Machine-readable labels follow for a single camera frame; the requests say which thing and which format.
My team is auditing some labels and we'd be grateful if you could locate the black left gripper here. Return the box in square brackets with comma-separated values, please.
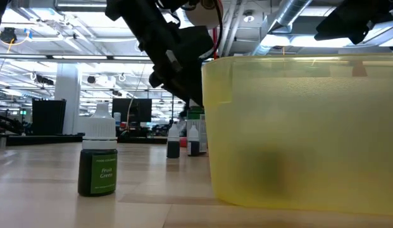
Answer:
[142, 22, 204, 107]

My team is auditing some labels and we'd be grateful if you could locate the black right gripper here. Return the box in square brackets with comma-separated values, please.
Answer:
[313, 0, 393, 45]

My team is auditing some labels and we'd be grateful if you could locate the large green-capped colouring bottle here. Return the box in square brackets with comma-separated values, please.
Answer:
[186, 98, 208, 155]

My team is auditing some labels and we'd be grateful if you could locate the small white-capped dropper bottle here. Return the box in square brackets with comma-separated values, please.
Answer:
[166, 123, 181, 159]
[187, 125, 201, 157]

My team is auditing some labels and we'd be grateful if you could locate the yellow translucent plastic bin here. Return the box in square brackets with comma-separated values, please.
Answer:
[201, 53, 393, 217]

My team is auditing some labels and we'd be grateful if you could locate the small fruit green dropper bottle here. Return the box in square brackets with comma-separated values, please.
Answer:
[77, 103, 118, 198]

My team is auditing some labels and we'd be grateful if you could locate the black monitor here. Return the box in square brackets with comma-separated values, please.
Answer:
[111, 98, 153, 125]

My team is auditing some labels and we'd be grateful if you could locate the white square column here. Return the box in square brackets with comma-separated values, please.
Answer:
[54, 63, 82, 136]

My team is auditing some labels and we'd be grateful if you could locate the black upright panel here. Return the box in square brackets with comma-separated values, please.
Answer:
[31, 98, 67, 136]

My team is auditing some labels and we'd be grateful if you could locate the silver spiral air duct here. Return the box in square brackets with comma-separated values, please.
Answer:
[251, 0, 314, 56]

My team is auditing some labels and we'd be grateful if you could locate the long light rail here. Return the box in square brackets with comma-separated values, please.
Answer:
[0, 54, 153, 64]

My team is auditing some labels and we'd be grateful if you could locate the black camera with yellow cable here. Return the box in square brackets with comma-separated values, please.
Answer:
[0, 27, 18, 44]

